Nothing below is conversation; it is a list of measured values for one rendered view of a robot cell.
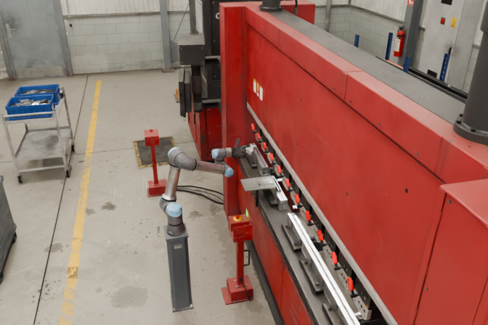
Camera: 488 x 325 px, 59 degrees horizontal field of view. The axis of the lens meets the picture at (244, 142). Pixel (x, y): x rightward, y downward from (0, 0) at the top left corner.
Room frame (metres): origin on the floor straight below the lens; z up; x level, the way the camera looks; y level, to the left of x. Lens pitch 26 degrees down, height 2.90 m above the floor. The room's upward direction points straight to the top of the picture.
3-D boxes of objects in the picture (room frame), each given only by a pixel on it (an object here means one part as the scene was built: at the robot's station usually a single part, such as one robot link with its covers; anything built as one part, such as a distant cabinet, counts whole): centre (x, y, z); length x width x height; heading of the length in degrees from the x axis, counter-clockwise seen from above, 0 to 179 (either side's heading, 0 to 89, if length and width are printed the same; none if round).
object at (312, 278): (2.14, -0.44, 0.89); 0.30 x 0.05 x 0.03; 13
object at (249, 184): (3.09, -0.12, 1.00); 0.26 x 0.18 x 0.01; 103
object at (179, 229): (2.74, 0.53, 0.82); 0.15 x 0.15 x 0.10
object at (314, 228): (2.18, -0.49, 1.26); 0.15 x 0.09 x 0.17; 13
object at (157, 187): (4.51, 1.07, 0.41); 0.25 x 0.20 x 0.83; 103
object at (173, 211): (2.75, 0.54, 0.94); 0.13 x 0.12 x 0.14; 31
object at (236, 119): (4.12, -0.21, 1.15); 0.85 x 0.25 x 2.30; 103
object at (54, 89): (5.40, 2.72, 0.92); 0.50 x 0.36 x 0.18; 105
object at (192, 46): (4.24, 0.51, 1.53); 0.51 x 0.25 x 0.85; 6
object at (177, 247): (2.74, 0.53, 0.39); 0.18 x 0.18 x 0.77; 15
